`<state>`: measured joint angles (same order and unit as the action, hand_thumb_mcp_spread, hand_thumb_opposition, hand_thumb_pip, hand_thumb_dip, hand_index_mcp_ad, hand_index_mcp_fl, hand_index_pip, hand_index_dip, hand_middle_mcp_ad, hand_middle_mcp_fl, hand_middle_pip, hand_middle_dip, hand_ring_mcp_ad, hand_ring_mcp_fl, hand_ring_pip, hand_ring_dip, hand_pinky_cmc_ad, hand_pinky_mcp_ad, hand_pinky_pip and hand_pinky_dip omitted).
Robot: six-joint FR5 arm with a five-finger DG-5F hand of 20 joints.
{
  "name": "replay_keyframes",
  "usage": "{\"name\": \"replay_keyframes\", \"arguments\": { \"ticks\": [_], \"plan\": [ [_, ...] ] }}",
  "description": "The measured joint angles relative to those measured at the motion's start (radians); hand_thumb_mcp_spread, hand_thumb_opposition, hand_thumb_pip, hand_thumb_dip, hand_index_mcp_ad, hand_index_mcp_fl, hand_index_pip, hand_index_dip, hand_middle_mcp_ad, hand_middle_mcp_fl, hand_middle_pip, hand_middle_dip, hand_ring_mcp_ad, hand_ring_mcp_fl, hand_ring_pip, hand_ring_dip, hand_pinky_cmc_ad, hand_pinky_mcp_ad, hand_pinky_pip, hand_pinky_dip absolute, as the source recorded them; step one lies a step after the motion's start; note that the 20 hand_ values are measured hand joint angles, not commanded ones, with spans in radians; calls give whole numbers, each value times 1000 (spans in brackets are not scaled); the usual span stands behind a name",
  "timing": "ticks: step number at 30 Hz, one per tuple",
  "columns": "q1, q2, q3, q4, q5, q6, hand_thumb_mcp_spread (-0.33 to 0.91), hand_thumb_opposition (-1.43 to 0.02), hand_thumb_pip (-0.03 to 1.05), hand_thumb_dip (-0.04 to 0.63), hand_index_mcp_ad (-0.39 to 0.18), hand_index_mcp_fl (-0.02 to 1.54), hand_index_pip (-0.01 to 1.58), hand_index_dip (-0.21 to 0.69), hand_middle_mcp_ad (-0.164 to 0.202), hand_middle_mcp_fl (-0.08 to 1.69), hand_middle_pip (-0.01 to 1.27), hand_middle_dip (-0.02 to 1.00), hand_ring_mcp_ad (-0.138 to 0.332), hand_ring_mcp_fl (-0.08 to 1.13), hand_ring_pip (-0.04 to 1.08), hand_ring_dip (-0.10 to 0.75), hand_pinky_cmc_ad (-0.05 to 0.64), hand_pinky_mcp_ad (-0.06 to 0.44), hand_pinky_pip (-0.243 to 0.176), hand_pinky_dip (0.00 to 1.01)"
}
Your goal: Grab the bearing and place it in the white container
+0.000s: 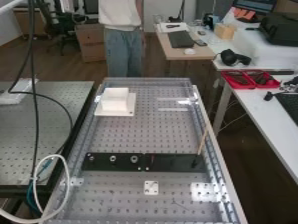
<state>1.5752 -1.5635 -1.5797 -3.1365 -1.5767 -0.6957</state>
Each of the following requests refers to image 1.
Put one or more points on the metal bearing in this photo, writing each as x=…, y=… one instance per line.
x=113, y=159
x=133, y=159

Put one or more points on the clear box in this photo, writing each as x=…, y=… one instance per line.
x=177, y=100

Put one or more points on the small white box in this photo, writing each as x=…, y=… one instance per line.
x=115, y=99

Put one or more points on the thin stick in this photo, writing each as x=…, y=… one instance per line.
x=202, y=140

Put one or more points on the black plate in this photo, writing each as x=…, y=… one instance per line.
x=173, y=164

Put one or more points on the small metal nut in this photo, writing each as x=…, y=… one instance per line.
x=92, y=158

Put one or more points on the wooden desk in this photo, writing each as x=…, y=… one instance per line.
x=181, y=53

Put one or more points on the person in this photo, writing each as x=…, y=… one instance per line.
x=124, y=50

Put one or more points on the white mouse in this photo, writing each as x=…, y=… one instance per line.
x=189, y=51

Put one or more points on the red tray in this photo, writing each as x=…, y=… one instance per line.
x=237, y=80
x=265, y=78

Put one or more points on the black keyboard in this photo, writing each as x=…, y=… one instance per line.
x=290, y=105
x=180, y=39

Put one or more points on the cardboard box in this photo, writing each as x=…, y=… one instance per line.
x=92, y=43

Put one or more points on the black headphones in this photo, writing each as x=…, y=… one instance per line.
x=233, y=57

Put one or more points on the white desk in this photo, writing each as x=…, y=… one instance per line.
x=261, y=116

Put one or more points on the small wooden box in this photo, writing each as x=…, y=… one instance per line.
x=225, y=31

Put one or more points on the black office chair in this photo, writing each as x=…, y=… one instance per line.
x=61, y=23

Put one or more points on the black bag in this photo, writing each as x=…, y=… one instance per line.
x=281, y=28

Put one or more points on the small white metal bracket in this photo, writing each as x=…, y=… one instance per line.
x=151, y=187

